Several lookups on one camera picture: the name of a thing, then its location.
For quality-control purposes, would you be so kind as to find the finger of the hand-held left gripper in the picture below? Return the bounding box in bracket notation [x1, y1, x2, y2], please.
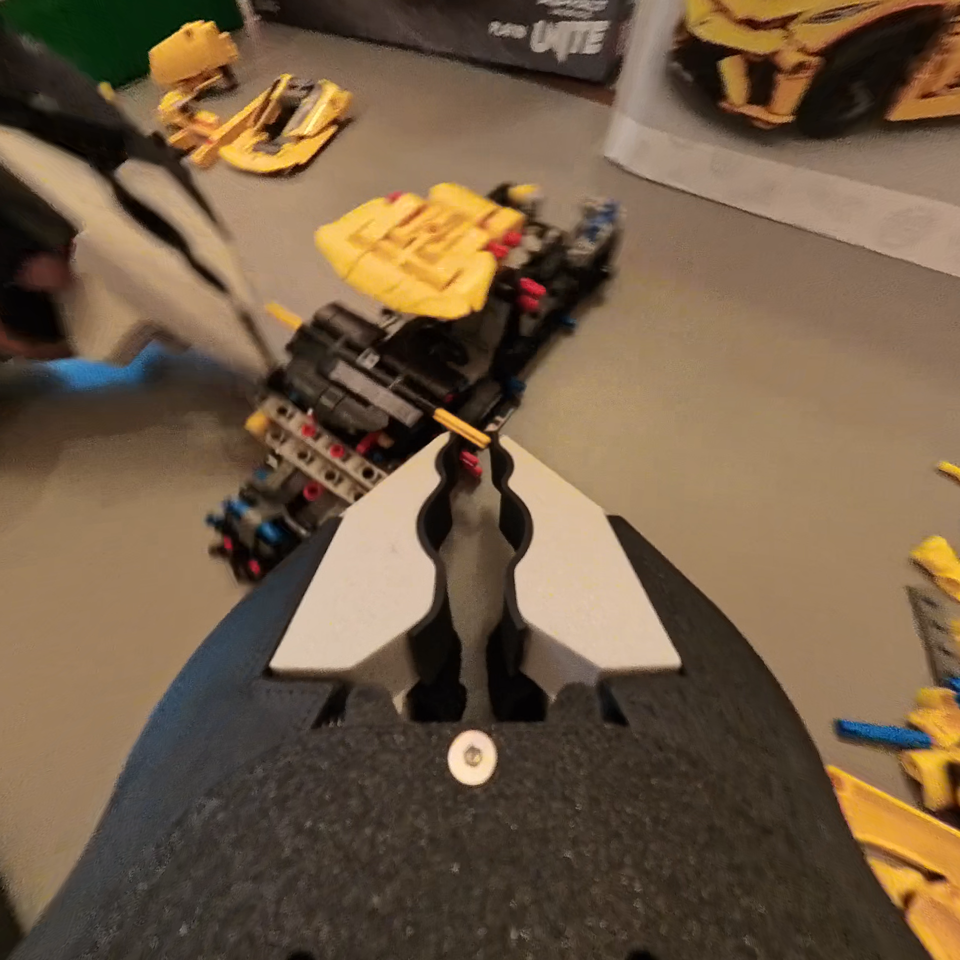
[0, 123, 260, 369]
[116, 146, 280, 376]

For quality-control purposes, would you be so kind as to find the grey desk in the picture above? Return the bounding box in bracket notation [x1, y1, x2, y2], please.
[0, 22, 960, 939]

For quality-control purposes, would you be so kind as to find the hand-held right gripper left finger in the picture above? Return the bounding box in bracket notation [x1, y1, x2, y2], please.
[267, 433, 454, 710]

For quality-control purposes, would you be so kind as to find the pile of bricks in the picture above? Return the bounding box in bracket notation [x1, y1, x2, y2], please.
[823, 457, 960, 960]

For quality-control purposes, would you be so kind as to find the black brick car chassis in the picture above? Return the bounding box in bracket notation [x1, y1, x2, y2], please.
[206, 182, 625, 585]

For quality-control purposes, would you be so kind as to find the long yellow brick door assembly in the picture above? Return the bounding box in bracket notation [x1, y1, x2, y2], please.
[156, 72, 355, 177]

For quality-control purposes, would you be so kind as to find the person's left hand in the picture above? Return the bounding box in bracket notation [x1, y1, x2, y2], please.
[0, 247, 78, 363]

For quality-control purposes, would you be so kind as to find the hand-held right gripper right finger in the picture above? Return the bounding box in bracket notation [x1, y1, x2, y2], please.
[491, 436, 684, 699]

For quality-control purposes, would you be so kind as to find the green plastic bin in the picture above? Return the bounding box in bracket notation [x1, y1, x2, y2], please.
[0, 0, 246, 90]

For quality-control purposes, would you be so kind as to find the yellow brick hood panel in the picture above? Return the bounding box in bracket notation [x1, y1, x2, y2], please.
[313, 182, 528, 321]

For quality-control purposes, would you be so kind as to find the dark toy car box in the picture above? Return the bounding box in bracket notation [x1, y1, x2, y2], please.
[249, 0, 637, 85]

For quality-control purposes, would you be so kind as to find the short yellow brick fender assembly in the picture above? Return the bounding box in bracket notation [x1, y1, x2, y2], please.
[147, 20, 243, 96]

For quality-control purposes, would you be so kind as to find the instruction booklet with car picture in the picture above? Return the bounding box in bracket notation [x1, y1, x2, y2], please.
[602, 0, 960, 280]

